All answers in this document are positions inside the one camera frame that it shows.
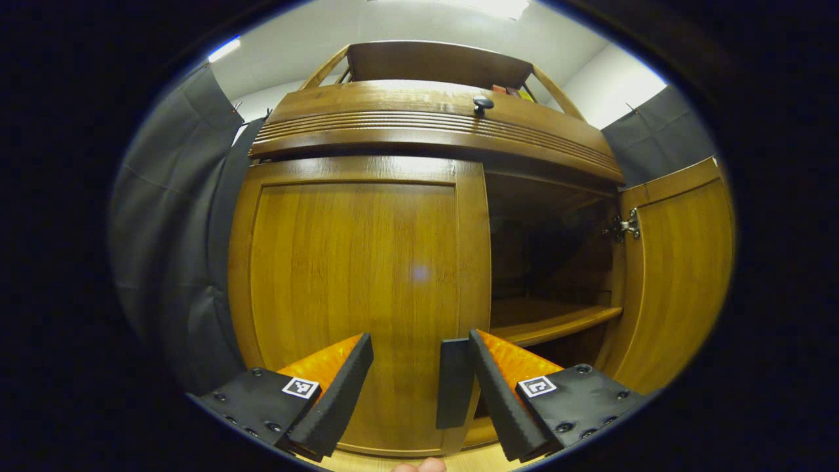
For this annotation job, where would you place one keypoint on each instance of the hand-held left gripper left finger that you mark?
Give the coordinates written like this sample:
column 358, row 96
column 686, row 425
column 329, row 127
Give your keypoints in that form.
column 342, row 393

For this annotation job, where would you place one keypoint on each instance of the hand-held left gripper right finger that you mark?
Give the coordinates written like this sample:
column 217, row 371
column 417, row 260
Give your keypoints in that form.
column 498, row 400

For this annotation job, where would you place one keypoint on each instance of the wooden double-door shoe cabinet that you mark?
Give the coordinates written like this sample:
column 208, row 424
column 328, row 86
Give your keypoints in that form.
column 426, row 62

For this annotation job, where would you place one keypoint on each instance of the wooden cabinet shelf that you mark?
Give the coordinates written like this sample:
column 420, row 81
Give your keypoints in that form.
column 544, row 321

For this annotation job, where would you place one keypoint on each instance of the metal door hinge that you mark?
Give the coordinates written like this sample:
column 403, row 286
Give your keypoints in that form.
column 628, row 226

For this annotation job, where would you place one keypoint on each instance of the ribbed wooden cabinet drawer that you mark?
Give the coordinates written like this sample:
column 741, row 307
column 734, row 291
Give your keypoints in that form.
column 393, row 98

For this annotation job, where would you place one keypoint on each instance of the black backdrop cloth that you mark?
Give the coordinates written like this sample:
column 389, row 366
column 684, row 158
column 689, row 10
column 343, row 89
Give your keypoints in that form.
column 170, row 262

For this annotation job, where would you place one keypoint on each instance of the black round drawer knob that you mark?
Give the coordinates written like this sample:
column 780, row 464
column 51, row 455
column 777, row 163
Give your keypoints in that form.
column 483, row 103

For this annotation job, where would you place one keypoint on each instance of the small ceiling light panel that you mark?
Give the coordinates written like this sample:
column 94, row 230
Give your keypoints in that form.
column 225, row 49

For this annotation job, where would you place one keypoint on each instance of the large ceiling light panel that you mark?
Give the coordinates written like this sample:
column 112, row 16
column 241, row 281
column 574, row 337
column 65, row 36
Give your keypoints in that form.
column 498, row 6

